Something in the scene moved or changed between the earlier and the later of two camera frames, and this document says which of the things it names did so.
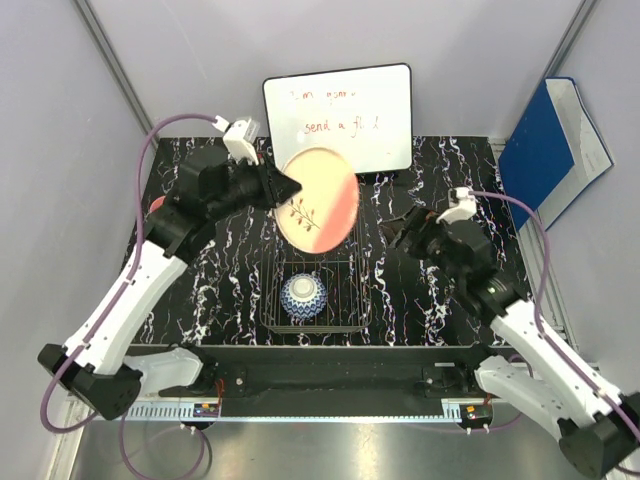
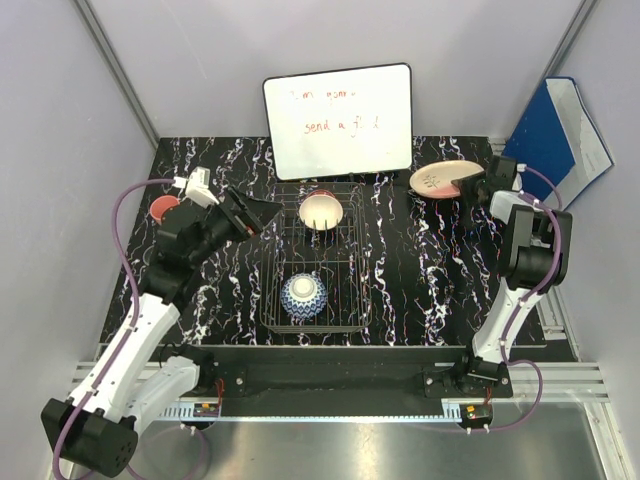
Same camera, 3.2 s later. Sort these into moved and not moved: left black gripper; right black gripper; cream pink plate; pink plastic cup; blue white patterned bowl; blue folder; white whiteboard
Moved: cream pink plate; left black gripper; right black gripper
Not moved: white whiteboard; blue white patterned bowl; pink plastic cup; blue folder
